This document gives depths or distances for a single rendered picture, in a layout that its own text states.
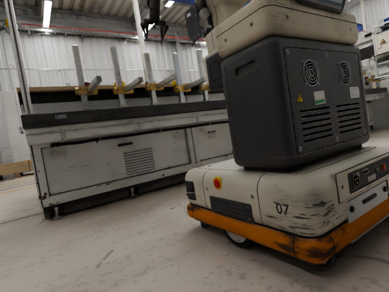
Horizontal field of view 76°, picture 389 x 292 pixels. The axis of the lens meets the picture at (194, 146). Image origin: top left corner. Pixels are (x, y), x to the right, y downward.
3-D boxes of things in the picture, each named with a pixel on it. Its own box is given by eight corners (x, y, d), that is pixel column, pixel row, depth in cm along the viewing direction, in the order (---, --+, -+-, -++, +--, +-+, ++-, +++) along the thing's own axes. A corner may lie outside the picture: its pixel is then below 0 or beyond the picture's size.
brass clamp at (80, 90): (98, 92, 168) (96, 85, 168) (76, 94, 161) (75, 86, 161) (96, 95, 173) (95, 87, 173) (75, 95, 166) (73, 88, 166)
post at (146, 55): (159, 113, 193) (149, 51, 191) (154, 114, 191) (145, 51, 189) (157, 115, 196) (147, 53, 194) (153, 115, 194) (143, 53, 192)
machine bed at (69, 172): (375, 130, 442) (369, 80, 438) (42, 223, 168) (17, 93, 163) (336, 133, 500) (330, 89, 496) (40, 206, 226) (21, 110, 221)
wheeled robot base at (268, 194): (411, 205, 97) (404, 142, 96) (321, 277, 63) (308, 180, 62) (272, 188, 154) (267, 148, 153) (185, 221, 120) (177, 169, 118)
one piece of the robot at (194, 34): (247, 37, 129) (241, -5, 128) (204, 33, 114) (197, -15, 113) (227, 48, 143) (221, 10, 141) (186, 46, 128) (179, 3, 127)
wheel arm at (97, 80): (102, 82, 143) (101, 75, 143) (96, 82, 141) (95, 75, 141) (88, 97, 180) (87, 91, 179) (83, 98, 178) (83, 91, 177)
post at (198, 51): (209, 103, 220) (201, 48, 217) (206, 103, 218) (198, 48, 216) (207, 104, 223) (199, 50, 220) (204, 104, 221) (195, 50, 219)
